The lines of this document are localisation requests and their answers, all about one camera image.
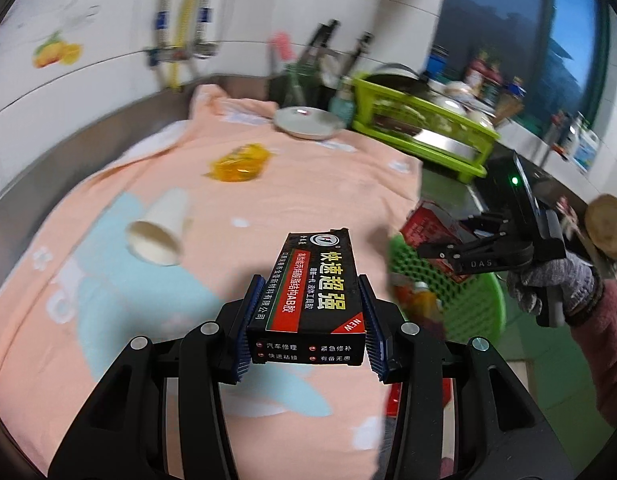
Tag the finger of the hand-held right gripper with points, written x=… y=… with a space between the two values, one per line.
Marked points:
x=441 y=250
x=481 y=225

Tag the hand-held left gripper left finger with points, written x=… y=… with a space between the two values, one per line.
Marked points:
x=251 y=330

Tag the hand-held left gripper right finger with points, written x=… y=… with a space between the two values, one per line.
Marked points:
x=371 y=330

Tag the red carton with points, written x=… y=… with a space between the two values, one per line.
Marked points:
x=423 y=225

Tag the green plastic basket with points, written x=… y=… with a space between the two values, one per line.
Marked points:
x=468 y=310

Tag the black glue box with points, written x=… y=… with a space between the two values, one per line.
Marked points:
x=308 y=290

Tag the person's right forearm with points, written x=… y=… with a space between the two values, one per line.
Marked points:
x=608 y=350

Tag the person's right hand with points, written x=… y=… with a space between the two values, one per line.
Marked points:
x=578 y=280

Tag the white detergent jug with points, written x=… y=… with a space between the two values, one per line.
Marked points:
x=585 y=150

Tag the brown round object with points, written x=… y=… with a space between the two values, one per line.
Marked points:
x=608 y=225

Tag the pink printed towel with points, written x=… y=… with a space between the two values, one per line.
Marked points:
x=113 y=335

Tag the white paper cup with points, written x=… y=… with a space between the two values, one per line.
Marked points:
x=161 y=225

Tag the green dish rack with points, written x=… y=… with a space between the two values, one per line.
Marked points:
x=388 y=105

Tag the yellow crumpled wrapper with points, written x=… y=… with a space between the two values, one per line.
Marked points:
x=241 y=162

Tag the teal bottle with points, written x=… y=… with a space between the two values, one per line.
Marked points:
x=343 y=100

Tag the pink brush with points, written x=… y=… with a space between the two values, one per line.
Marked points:
x=282 y=50

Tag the metal water valve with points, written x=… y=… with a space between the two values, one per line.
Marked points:
x=206 y=50
x=161 y=55

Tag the grey corrugated pipe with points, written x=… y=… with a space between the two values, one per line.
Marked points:
x=204 y=5
x=164 y=0

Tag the yellow fruit wall sticker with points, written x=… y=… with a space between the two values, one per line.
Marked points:
x=56 y=52

